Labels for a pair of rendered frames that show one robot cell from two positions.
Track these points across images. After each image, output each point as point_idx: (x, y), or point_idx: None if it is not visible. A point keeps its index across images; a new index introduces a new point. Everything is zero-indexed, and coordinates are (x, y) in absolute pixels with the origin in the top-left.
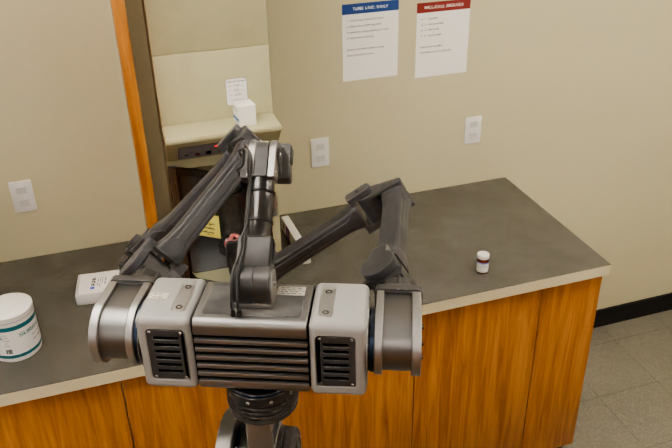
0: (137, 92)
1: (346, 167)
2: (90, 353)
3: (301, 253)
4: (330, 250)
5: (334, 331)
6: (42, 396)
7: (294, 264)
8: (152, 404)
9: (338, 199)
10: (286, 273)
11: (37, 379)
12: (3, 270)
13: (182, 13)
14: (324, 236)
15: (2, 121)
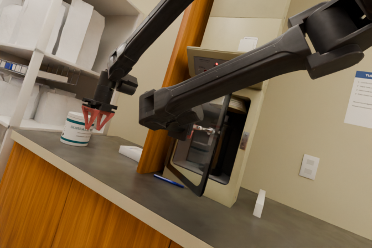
0: (187, 17)
1: (329, 190)
2: (82, 156)
3: (204, 77)
4: (284, 224)
5: None
6: (38, 154)
7: (192, 89)
8: (75, 217)
9: (314, 213)
10: (180, 99)
11: (48, 145)
12: (124, 140)
13: None
14: (238, 60)
15: (160, 82)
